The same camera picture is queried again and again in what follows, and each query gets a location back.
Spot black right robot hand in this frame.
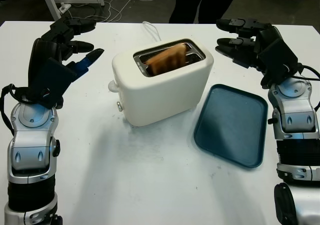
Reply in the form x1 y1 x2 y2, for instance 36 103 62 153
215 17 285 73

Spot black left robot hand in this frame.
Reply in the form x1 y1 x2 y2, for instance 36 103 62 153
27 16 105 86

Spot brown toast slice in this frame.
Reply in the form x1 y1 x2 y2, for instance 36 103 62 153
146 42 188 76

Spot person in beige hoodie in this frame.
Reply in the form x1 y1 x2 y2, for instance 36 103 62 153
168 0 240 25

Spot white two-slot toaster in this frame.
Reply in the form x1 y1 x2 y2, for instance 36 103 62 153
107 38 215 128

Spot white power strip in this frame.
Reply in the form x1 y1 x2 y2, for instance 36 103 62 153
57 3 72 14

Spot blue plastic tray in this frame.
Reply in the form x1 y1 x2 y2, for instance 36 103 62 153
192 83 269 170

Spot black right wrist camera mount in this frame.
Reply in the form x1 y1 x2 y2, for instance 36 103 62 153
257 38 300 83

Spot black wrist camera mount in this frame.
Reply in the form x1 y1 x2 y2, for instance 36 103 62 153
257 38 300 83
14 57 77 109

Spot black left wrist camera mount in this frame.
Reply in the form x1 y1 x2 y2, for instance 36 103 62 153
14 57 77 109

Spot white metal desk frame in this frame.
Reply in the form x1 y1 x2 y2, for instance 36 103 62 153
38 0 105 22

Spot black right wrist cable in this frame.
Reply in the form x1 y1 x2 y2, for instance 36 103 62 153
296 64 320 81

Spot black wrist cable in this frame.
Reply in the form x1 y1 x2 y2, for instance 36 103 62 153
0 83 23 136
296 64 320 81

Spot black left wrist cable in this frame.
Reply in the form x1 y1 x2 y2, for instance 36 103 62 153
0 83 23 136

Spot white floor cables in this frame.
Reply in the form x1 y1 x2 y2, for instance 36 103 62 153
62 0 171 23

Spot white toaster power cable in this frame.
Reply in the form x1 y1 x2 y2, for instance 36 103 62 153
142 21 162 43

